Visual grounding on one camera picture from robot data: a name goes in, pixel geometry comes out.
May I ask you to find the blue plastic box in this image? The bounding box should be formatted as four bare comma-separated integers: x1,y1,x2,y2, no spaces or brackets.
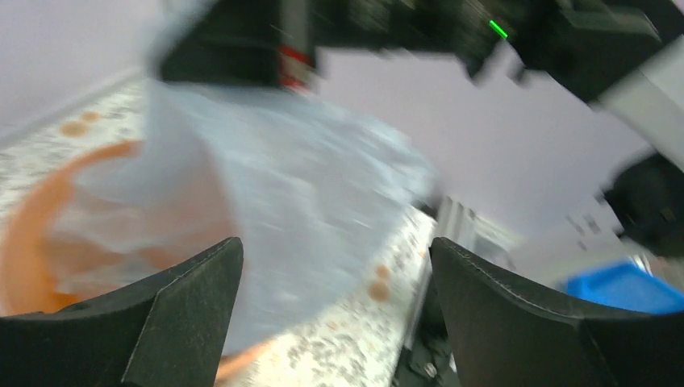
565,260,683,314

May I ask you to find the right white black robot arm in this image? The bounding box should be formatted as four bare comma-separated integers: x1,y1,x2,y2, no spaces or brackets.
155,1,683,257

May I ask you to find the light blue plastic trash bag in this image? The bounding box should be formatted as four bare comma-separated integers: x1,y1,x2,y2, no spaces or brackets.
52,1,438,354

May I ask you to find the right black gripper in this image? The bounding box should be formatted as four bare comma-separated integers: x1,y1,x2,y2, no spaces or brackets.
157,0,514,89

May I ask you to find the floral patterned table mat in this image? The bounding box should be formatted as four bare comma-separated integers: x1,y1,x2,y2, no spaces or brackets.
1,81,435,386

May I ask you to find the orange plastic trash bin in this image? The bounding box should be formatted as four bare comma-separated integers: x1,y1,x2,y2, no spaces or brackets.
1,142,269,382

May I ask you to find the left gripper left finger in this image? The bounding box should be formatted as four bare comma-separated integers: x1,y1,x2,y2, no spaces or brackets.
1,238,244,386

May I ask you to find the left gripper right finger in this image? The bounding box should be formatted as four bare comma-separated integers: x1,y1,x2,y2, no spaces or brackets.
430,237,683,387

